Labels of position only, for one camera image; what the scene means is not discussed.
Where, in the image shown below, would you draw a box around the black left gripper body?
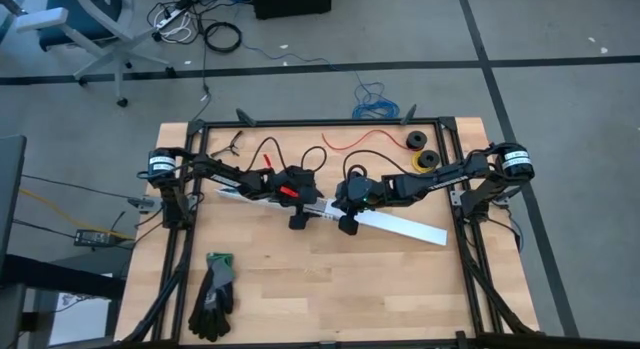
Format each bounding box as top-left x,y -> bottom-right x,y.
273,165 -> 318,232

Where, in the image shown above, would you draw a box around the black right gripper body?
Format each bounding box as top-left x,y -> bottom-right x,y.
338,171 -> 387,237

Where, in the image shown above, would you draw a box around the long silver aluminium rail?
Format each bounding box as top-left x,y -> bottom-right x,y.
307,201 -> 449,248

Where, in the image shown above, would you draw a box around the white slotted cable duct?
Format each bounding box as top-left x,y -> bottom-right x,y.
214,186 -> 334,221

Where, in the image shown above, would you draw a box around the black safety glasses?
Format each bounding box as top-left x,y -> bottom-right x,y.
209,129 -> 245,159

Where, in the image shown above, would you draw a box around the black glove green cuff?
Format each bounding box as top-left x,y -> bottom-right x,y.
187,251 -> 237,343

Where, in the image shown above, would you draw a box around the black box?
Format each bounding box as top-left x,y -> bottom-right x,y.
250,0 -> 333,21

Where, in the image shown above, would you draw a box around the black power adapter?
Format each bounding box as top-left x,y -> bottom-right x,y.
73,228 -> 114,250

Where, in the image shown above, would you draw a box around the white power strip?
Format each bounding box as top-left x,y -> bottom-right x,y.
152,0 -> 195,31

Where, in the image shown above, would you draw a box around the grey mesh office chair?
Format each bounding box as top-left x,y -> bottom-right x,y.
13,0 -> 177,109

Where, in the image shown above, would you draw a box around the black side desk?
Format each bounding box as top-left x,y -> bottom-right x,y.
0,133 -> 127,349

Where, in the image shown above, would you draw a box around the black left camera cable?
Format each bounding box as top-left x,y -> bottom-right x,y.
299,144 -> 329,174

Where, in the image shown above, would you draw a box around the black camera cable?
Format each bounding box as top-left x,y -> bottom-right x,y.
299,144 -> 329,174
341,148 -> 417,183

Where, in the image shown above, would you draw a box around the black right camera cable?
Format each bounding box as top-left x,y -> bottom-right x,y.
341,148 -> 417,183

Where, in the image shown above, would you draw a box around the loose red wire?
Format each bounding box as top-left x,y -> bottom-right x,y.
320,128 -> 410,153

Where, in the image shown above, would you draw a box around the yellow wire spool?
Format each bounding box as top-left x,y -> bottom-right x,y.
410,148 -> 442,175

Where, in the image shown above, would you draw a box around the black wire spool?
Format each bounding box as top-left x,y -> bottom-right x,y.
405,129 -> 429,152

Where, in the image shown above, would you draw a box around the blue coiled floor cable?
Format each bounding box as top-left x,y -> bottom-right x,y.
351,80 -> 402,121

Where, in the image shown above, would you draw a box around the black coiled floor cable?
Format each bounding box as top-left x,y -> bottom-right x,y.
203,20 -> 244,55

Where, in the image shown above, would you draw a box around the yellow floor cable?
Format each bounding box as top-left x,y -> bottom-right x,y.
18,187 -> 137,240

